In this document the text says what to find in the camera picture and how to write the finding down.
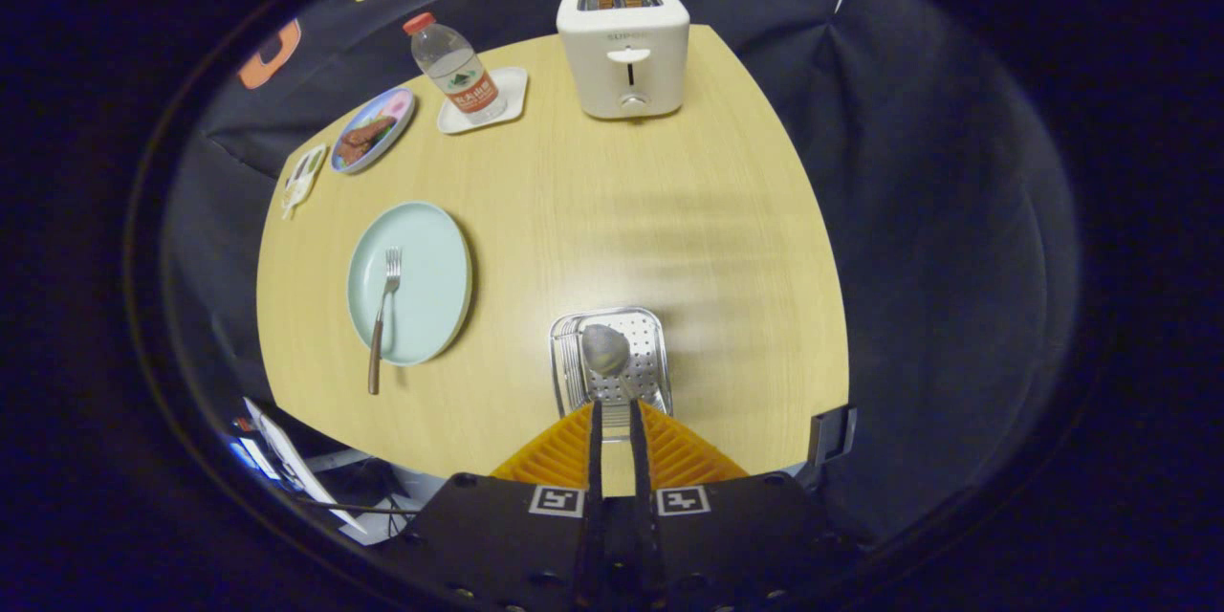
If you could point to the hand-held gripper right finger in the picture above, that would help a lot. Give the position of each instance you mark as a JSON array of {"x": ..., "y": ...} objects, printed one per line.
[{"x": 727, "y": 535}]

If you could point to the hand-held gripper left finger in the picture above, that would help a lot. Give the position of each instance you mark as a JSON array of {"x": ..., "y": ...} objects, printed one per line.
[{"x": 507, "y": 535}]

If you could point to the black table clamp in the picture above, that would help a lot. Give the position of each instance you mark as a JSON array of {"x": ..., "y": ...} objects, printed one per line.
[{"x": 828, "y": 435}]

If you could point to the perforated metal tray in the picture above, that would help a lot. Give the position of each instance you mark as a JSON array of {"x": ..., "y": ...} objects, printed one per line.
[{"x": 650, "y": 335}]

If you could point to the white panel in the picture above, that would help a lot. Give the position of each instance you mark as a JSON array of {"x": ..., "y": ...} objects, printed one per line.
[{"x": 296, "y": 469}]

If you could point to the pale green plate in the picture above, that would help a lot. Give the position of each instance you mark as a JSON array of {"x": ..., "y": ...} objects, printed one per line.
[{"x": 430, "y": 287}]

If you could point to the blue lit screen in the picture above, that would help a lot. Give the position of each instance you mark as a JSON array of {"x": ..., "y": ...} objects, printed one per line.
[{"x": 253, "y": 459}]

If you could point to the black backdrop cloth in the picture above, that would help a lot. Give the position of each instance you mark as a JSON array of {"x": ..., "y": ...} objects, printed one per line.
[{"x": 908, "y": 210}]

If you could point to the small white patterned dish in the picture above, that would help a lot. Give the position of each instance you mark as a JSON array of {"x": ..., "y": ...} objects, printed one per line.
[{"x": 302, "y": 180}]

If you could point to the brown meat pieces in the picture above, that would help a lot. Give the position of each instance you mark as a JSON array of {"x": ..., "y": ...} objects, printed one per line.
[{"x": 361, "y": 142}]

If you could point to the colourful plate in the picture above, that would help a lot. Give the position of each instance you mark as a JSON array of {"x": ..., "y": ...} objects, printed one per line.
[{"x": 387, "y": 110}]

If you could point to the white square coaster tray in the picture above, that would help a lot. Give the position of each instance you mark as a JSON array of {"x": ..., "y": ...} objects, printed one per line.
[{"x": 513, "y": 86}]

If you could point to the clear plastic water bottle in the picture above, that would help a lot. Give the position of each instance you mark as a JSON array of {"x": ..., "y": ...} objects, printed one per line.
[{"x": 459, "y": 72}]

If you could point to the white toaster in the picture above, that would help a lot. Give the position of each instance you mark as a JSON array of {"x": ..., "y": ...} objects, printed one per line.
[{"x": 622, "y": 29}]

